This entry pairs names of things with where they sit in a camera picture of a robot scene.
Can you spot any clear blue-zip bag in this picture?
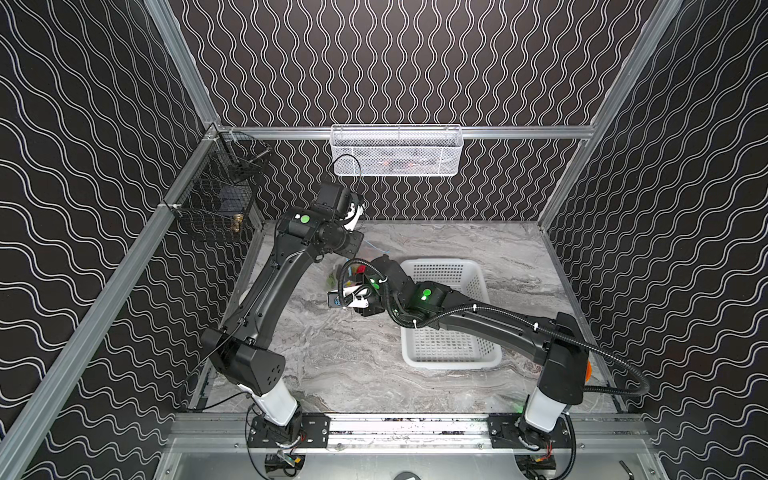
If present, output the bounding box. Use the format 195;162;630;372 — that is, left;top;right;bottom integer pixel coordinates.
325;261;368;292

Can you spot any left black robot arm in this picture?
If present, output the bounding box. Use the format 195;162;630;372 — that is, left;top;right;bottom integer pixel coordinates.
202;183;364;427

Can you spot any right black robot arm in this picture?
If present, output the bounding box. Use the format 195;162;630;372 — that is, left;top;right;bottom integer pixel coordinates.
338;255;589;434

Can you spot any white plastic perforated basket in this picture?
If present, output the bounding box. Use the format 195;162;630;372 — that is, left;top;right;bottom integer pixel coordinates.
398;257;503;370

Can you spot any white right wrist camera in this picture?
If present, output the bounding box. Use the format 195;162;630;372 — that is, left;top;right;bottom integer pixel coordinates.
327;285;373;309

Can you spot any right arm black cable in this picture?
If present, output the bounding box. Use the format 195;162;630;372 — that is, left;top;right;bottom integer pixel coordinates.
338;257;651;397

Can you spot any white wire wall basket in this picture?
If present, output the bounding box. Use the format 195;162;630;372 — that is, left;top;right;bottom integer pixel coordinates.
329;124;464;177

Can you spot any black wire wall basket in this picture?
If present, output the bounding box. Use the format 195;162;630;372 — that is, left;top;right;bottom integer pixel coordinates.
171;129;274;246

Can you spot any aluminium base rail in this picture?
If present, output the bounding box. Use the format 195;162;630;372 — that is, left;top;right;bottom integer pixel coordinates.
166;413;651;455

